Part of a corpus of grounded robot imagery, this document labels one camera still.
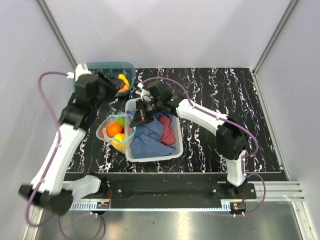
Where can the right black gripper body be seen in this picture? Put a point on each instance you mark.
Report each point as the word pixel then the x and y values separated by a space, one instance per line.
pixel 148 109

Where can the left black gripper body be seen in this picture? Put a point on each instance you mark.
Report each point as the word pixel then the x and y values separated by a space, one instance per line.
pixel 107 92

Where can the fake yellow banana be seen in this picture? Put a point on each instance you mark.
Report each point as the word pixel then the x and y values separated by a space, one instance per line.
pixel 124 79

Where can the clear zip top bag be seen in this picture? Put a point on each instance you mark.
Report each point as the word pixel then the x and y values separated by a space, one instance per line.
pixel 101 132

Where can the fake yellow lemon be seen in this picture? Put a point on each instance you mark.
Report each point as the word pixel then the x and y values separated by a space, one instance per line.
pixel 117 141

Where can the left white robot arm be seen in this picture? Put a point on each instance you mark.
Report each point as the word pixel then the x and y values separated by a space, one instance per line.
pixel 73 124

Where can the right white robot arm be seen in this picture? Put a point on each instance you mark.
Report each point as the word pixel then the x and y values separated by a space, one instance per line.
pixel 231 137

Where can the blue transparent plastic tub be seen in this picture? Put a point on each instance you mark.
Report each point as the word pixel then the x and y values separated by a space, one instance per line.
pixel 114 69

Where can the white plastic basket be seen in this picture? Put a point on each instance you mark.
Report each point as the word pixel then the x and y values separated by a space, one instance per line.
pixel 175 125

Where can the blue checkered shirt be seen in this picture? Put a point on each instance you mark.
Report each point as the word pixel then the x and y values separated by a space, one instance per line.
pixel 146 140

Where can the red cloth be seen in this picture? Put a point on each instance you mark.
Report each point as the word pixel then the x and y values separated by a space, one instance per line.
pixel 168 137

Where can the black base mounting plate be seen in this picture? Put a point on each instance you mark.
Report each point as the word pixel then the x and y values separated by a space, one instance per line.
pixel 166 202

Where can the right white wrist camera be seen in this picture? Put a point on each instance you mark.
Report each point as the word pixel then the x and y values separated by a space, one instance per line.
pixel 143 93

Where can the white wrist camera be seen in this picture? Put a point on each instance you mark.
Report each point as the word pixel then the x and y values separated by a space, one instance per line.
pixel 143 93
pixel 81 69

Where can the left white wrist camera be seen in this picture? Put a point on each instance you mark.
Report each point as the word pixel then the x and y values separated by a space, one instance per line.
pixel 81 69

